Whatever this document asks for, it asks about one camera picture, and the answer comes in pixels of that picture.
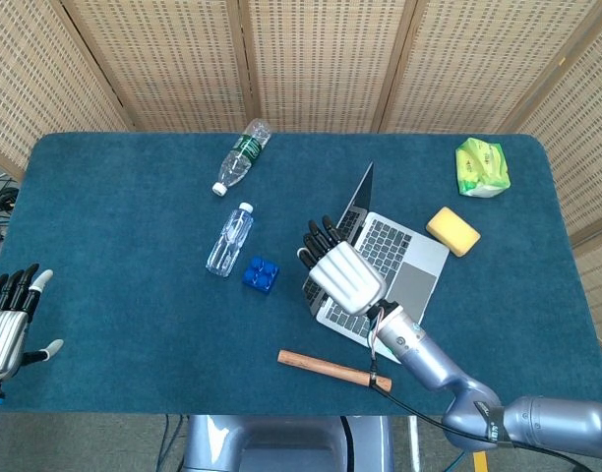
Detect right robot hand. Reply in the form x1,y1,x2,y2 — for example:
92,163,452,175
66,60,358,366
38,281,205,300
296,214,387,317

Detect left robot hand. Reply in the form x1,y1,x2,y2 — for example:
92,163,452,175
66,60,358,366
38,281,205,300
0,264,65,383

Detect silver laptop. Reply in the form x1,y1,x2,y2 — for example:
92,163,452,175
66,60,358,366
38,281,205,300
302,161,451,365

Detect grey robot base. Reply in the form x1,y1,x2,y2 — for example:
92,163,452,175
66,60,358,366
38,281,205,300
182,415,395,472

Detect blue toy brick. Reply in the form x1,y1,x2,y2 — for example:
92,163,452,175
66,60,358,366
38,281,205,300
240,256,281,296

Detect wooden stick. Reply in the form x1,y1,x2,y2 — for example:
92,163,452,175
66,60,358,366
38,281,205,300
276,349,393,393

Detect yellow sponge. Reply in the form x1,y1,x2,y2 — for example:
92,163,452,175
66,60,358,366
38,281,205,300
425,206,482,259

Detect clear unlabelled water bottle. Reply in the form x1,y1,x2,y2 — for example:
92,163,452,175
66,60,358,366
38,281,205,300
205,201,256,279

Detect green label plastic bottle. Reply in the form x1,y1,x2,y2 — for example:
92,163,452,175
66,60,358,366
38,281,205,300
211,117,272,198

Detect blue table mat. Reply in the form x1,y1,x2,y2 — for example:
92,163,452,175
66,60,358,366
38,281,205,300
0,131,602,418

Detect green tissue pack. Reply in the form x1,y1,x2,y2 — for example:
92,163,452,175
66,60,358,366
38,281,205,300
454,137,512,199

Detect white table leg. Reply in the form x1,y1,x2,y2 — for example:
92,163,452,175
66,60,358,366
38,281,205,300
407,415,423,472

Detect bamboo screen panel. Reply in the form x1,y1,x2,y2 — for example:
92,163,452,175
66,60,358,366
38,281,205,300
59,0,256,133
497,29,602,345
372,0,602,134
0,0,133,181
239,0,423,134

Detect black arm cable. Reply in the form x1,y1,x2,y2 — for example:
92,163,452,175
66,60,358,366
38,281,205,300
367,319,597,472

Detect black floor cable bundle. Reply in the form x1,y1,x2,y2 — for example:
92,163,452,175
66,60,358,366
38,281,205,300
0,175,20,218

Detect blue cable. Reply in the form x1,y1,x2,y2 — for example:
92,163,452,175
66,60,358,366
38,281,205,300
157,415,190,472

